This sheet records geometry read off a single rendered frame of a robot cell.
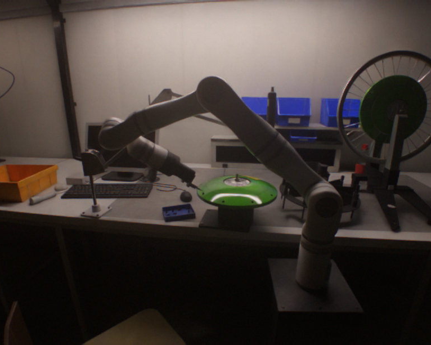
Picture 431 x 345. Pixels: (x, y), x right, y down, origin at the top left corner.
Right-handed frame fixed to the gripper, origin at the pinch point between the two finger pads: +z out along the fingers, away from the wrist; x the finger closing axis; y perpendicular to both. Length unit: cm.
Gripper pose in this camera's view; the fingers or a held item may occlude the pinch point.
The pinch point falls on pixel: (199, 188)
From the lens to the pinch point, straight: 90.8
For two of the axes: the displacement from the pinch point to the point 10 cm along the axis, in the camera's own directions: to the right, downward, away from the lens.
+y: 5.1, -8.6, 0.0
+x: -4.6, -2.7, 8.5
